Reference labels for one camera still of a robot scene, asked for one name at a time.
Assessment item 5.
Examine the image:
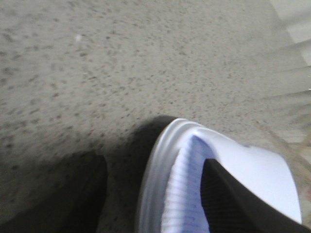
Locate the white curtain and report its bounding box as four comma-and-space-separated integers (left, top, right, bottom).
270, 0, 311, 69

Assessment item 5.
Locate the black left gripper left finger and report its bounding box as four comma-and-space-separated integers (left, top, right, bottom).
0, 151, 107, 233

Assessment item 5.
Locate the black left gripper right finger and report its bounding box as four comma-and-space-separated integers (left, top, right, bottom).
201, 159, 310, 233

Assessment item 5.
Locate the light blue slipper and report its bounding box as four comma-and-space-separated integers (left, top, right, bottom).
135, 118, 303, 233

